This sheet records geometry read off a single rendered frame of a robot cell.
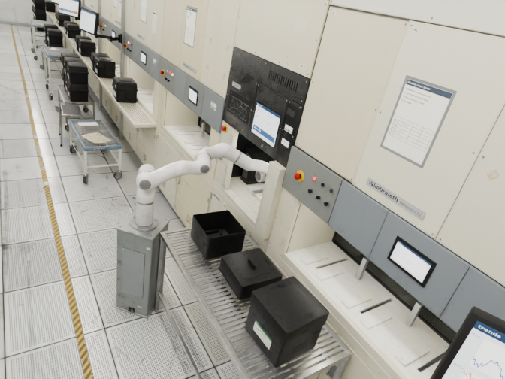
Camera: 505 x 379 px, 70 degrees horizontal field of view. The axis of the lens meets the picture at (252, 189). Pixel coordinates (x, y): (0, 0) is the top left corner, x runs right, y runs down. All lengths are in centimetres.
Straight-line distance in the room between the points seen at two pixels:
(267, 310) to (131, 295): 141
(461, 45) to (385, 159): 52
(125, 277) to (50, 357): 66
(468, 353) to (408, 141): 90
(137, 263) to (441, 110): 209
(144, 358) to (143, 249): 75
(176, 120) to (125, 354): 252
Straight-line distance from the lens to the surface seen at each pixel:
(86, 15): 549
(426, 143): 162
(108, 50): 701
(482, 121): 152
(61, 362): 288
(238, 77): 271
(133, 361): 282
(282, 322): 177
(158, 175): 240
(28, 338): 306
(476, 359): 106
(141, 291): 288
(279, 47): 233
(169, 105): 420
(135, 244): 263
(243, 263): 225
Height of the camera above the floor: 228
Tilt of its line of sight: 27 degrees down
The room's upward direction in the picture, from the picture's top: 12 degrees clockwise
